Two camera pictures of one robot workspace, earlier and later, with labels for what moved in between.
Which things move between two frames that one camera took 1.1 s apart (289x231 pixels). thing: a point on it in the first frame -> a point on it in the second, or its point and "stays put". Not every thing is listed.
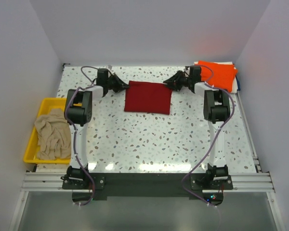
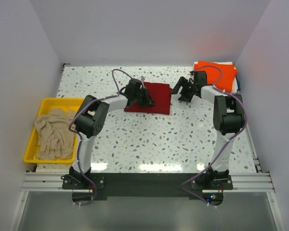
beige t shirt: x=54 y=135 stays put
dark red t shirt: x=148 y=97 stays put
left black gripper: x=121 y=85 -> x=148 y=100
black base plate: x=147 y=186 stays put
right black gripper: x=173 y=81 -> x=182 y=82
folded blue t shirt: x=238 y=84 stays put
